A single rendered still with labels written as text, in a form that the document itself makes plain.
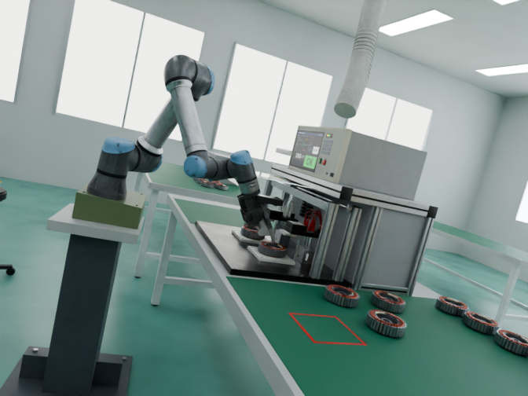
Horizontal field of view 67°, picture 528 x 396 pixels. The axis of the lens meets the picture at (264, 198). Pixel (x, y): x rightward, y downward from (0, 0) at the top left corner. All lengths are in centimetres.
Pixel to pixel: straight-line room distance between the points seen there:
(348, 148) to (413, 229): 41
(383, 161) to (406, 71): 630
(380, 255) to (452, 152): 720
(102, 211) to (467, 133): 794
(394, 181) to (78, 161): 509
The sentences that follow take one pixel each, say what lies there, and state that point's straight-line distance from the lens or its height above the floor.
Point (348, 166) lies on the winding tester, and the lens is 153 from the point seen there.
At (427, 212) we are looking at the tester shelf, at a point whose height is 109.
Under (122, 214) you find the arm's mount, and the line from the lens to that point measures 167.
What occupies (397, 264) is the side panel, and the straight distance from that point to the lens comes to 165.
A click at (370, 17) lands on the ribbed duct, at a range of 325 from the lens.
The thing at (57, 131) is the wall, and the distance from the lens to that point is 618.
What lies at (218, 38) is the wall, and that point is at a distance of 639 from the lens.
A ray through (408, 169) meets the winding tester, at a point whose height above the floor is 123.
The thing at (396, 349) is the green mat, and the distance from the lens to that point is 117.
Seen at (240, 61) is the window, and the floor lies 237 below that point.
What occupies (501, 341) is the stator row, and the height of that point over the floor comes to 77.
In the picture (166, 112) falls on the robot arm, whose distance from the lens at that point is 168.
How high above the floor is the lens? 118
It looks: 7 degrees down
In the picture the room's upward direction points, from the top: 14 degrees clockwise
